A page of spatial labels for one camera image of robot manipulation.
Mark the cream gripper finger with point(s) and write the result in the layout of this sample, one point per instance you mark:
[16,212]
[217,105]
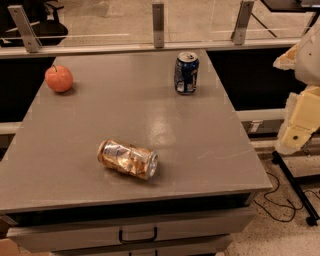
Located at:
[287,60]
[302,119]

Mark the blue pepsi can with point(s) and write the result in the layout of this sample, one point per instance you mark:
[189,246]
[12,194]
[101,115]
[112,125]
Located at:
[186,71]

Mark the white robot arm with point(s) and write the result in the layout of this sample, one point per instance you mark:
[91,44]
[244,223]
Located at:
[307,60]

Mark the crushed orange soda can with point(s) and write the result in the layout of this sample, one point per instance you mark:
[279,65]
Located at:
[128,159]

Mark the black floor stand bar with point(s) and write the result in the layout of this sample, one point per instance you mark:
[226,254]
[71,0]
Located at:
[296,182]

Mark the grey cabinet drawer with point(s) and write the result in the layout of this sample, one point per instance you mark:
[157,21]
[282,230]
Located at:
[100,233]

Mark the red apple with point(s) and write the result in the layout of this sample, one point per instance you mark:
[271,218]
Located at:
[59,78]

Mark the black office chair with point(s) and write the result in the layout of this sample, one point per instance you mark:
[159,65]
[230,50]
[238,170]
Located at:
[42,16]

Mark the right metal rail bracket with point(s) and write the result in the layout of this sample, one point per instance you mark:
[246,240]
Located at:
[239,33]

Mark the metal rail bracket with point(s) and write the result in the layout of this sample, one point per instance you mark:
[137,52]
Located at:
[239,33]
[158,24]
[30,41]

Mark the middle metal rail bracket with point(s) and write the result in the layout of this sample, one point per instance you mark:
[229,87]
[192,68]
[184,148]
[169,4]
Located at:
[158,24]

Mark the black drawer handle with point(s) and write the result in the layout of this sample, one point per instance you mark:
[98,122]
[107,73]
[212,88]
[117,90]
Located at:
[138,236]

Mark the left metal rail bracket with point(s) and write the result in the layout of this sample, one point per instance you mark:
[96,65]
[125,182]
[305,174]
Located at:
[30,41]

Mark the grey horizontal rail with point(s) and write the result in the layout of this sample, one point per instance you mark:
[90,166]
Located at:
[55,51]

